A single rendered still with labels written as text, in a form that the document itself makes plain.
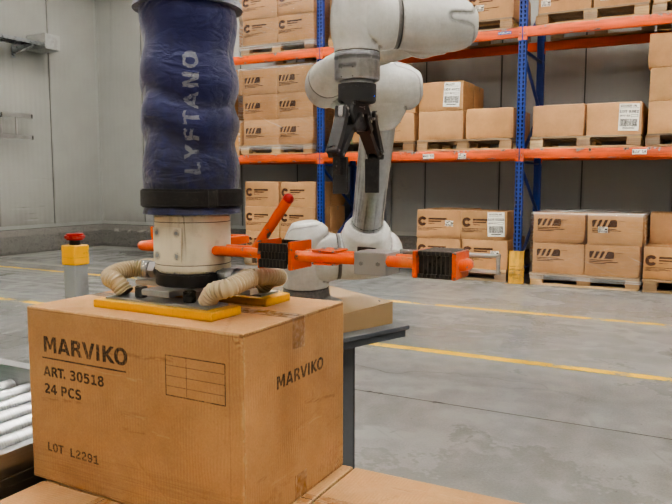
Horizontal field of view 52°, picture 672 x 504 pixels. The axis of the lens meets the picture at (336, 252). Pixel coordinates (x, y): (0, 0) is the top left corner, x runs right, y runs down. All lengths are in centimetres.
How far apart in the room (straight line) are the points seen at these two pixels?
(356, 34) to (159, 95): 45
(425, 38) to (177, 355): 78
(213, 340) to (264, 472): 29
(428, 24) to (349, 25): 15
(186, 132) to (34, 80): 1182
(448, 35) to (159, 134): 63
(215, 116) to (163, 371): 54
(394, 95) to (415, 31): 55
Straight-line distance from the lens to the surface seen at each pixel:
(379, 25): 137
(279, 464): 148
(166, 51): 154
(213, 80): 153
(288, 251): 141
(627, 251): 839
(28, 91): 1319
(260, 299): 157
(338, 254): 137
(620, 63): 985
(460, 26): 141
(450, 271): 127
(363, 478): 168
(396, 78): 192
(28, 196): 1305
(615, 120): 846
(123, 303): 158
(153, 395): 148
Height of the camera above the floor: 123
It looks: 6 degrees down
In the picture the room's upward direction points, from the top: straight up
